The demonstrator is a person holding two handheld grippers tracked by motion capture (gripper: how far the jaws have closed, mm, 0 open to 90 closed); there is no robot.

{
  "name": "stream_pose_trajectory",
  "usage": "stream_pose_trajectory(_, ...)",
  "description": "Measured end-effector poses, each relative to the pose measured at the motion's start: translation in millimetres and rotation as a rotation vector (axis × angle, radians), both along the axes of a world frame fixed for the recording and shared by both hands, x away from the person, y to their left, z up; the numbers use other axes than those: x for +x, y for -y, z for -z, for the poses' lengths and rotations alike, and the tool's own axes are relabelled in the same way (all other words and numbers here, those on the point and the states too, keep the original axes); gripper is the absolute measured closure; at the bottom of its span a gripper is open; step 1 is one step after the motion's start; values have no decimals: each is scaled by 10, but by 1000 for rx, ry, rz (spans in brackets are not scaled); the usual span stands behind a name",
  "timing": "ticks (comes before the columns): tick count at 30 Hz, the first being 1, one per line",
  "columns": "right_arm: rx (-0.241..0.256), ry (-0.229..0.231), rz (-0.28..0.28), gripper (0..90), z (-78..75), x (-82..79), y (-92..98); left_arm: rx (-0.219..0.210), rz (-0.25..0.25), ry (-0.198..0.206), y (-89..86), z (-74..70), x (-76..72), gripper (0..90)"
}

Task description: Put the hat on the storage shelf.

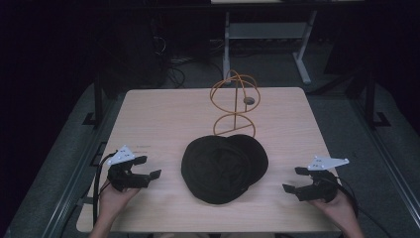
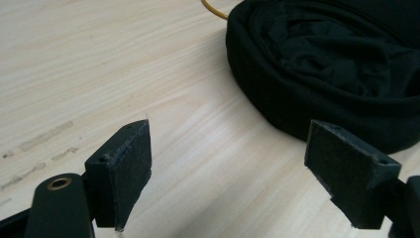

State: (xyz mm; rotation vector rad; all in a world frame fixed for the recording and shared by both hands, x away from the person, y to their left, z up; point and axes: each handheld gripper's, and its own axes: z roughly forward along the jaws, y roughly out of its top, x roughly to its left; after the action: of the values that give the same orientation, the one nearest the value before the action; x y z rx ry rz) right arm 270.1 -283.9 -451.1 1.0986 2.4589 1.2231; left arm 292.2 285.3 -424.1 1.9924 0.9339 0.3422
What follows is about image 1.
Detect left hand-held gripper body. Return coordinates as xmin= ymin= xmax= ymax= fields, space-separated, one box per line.
xmin=106 ymin=144 xmax=151 ymax=192

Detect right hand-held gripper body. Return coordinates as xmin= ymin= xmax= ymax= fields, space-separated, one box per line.
xmin=295 ymin=156 xmax=350 ymax=203

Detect black cap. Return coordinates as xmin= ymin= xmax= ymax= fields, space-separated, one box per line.
xmin=180 ymin=133 xmax=269 ymax=205

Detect orange wire hat stand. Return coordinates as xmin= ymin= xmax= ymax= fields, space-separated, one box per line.
xmin=209 ymin=68 xmax=262 ymax=139

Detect person's left hand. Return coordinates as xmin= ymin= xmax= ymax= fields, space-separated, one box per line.
xmin=98 ymin=179 xmax=142 ymax=218

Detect person's right hand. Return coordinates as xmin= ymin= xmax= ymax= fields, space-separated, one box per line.
xmin=310 ymin=192 xmax=357 ymax=229

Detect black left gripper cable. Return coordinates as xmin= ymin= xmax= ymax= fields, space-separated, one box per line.
xmin=92 ymin=150 xmax=119 ymax=229

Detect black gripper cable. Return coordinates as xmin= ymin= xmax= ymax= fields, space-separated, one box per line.
xmin=92 ymin=150 xmax=119 ymax=229
xmin=336 ymin=177 xmax=394 ymax=238

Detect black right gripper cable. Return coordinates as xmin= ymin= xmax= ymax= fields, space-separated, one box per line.
xmin=336 ymin=177 xmax=394 ymax=238

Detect grey metal frame rail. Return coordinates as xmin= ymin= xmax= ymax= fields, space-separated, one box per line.
xmin=349 ymin=97 xmax=420 ymax=229
xmin=41 ymin=95 xmax=117 ymax=238

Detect black metal stand post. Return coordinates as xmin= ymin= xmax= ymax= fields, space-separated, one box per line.
xmin=81 ymin=73 xmax=106 ymax=127
xmin=364 ymin=69 xmax=392 ymax=129

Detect black floor cables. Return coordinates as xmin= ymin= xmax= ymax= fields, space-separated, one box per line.
xmin=152 ymin=35 xmax=187 ymax=89

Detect white metal table frame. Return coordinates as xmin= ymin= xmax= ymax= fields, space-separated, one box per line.
xmin=222 ymin=9 xmax=319 ymax=85

